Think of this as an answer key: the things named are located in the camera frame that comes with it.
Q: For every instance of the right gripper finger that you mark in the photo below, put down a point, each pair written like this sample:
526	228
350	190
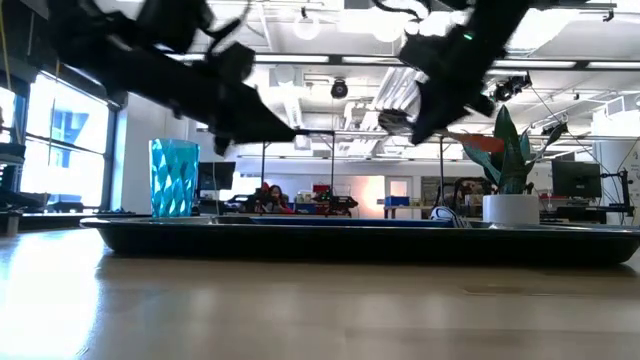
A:
435	115

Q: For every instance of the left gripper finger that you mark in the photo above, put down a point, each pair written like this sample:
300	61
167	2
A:
221	145
255	117

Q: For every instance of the teal faceted plastic cup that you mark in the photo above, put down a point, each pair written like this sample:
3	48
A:
175	180

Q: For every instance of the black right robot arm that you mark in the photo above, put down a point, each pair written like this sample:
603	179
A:
500	10

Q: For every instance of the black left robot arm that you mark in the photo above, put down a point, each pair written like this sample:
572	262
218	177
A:
85	40

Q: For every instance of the dark green tray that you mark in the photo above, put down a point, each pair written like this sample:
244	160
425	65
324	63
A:
350	245

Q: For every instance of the small black computer monitor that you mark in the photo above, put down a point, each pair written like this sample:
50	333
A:
216	175

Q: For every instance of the black ceiling track fixture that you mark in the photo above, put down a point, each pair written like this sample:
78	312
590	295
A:
510	88

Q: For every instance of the person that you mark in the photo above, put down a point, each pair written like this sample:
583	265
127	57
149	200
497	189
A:
275	197

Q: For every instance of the green potted plant leaves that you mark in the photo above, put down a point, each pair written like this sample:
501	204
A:
512	165

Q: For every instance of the blue storage bin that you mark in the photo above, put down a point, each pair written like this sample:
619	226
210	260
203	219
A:
397	201

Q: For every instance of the white striped round object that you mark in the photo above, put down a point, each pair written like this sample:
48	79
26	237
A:
447	216

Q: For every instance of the round white ceiling lamp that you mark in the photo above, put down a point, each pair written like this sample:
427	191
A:
306	26

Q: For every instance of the red and black machine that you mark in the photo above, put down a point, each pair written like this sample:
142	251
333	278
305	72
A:
335	201

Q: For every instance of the white round plant pot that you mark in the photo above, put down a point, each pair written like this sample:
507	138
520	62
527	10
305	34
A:
510	209

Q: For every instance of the large window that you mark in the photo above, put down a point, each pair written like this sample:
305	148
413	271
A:
65	150

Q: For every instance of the large black computer monitor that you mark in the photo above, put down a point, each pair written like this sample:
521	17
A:
575	179

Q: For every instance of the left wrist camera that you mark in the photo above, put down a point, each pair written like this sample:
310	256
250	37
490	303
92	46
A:
172	20

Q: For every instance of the black ceiling dome camera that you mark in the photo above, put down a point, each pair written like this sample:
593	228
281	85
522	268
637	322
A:
339	89

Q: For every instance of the black background pole frame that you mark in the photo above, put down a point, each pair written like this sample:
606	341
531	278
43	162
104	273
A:
332	165

